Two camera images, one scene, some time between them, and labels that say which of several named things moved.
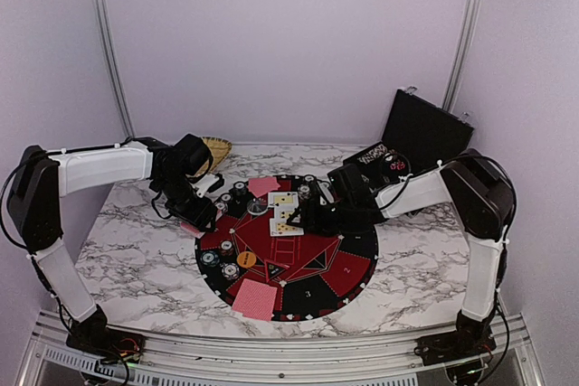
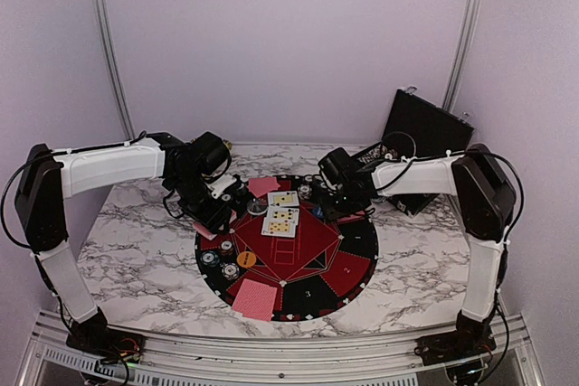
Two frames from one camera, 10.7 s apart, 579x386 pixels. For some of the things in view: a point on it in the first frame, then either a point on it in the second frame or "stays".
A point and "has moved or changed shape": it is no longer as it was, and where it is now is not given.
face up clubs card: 283,212 has moved or changed shape
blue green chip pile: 209,258 stays
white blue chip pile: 230,270 stays
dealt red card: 262,301 stays
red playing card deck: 191,230 → 204,231
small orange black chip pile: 226,247 stays
